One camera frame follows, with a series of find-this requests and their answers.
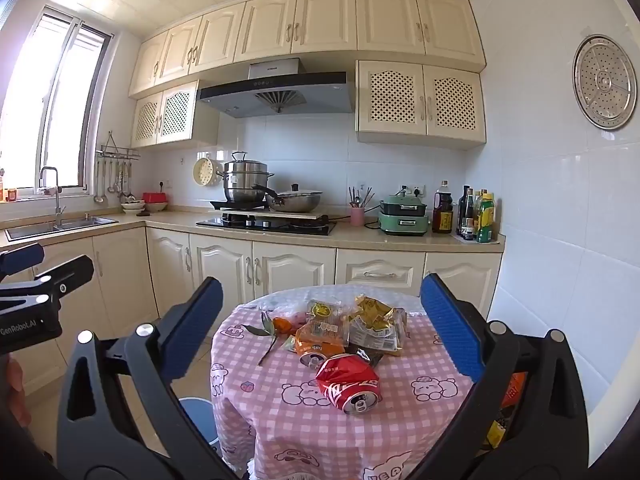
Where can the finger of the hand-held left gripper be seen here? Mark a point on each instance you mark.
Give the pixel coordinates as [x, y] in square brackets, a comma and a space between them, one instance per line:
[22, 257]
[70, 272]

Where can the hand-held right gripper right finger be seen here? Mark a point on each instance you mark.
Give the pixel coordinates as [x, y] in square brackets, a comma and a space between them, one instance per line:
[450, 330]

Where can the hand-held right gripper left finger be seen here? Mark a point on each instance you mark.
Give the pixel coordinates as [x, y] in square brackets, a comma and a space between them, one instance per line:
[195, 330]

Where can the gold plastic package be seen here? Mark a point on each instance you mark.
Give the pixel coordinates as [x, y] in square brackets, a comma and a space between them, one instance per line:
[372, 315]

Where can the tangerine peel with leaves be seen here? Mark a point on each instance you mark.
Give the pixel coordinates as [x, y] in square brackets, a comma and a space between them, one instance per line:
[282, 326]

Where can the light blue plastic bucket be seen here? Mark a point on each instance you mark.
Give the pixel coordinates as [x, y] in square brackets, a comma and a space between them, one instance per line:
[200, 420]

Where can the crushed red drink can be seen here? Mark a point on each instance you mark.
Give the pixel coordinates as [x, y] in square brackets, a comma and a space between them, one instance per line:
[345, 380]

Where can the clear wrapper with yellow label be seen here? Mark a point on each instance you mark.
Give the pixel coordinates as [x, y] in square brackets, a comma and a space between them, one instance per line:
[322, 310]

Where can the person's left hand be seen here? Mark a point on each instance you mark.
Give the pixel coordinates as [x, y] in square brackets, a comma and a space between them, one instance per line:
[15, 385]

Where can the steel kitchen sink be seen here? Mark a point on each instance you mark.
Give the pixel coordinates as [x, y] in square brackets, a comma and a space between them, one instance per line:
[75, 223]

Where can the steel sink faucet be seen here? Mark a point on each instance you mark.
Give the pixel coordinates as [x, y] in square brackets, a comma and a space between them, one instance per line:
[56, 195]

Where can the orange plastic bag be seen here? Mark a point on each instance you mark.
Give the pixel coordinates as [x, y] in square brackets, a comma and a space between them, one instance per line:
[515, 390]

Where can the round table pink checkered cloth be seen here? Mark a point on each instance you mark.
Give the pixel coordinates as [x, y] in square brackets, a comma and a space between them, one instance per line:
[250, 410]

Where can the green and yellow oil bottle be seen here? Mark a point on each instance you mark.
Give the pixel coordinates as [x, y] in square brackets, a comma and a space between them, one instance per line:
[485, 220]

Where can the large dark soy sauce bottle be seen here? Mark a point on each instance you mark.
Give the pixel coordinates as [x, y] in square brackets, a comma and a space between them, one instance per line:
[442, 212]

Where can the green electric cooker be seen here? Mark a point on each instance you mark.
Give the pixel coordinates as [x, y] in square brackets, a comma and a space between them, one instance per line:
[402, 220]

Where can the black gas stove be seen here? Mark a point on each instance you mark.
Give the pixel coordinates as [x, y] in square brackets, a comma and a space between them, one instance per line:
[265, 226]

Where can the black induction cooker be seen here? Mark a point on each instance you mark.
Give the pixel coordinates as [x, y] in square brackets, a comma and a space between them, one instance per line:
[230, 205]

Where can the pink chopstick holder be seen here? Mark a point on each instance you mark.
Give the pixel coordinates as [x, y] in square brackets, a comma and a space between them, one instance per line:
[356, 216]

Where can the kitchen window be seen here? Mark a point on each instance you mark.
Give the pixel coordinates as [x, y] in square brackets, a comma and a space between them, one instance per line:
[65, 110]

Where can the steel steamer pot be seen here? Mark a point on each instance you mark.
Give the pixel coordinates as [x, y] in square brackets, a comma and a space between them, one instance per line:
[245, 180]

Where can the cream round steamer basket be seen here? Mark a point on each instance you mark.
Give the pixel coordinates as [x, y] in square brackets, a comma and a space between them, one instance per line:
[205, 170]

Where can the steel wok with lid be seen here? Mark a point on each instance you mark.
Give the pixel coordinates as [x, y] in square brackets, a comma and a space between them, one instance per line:
[295, 201]

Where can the small cream lattice cabinet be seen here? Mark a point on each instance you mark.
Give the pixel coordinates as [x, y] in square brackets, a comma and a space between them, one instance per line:
[170, 115]

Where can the wide cream lattice cabinet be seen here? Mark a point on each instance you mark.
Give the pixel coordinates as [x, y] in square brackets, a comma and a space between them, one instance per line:
[420, 100]

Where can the grey range hood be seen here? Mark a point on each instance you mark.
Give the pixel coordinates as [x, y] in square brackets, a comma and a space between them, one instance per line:
[280, 92]

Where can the round steel steamer plate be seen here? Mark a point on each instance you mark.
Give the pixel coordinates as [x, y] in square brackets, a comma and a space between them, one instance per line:
[605, 82]

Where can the wall rack with steel ladles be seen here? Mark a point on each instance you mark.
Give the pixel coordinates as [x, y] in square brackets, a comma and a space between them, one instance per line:
[117, 175]

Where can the double white wall socket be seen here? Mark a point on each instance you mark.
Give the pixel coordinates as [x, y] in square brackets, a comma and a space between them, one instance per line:
[415, 191]

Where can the cream upper wall cabinets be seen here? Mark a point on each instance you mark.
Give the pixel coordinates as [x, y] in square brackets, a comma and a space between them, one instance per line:
[310, 25]

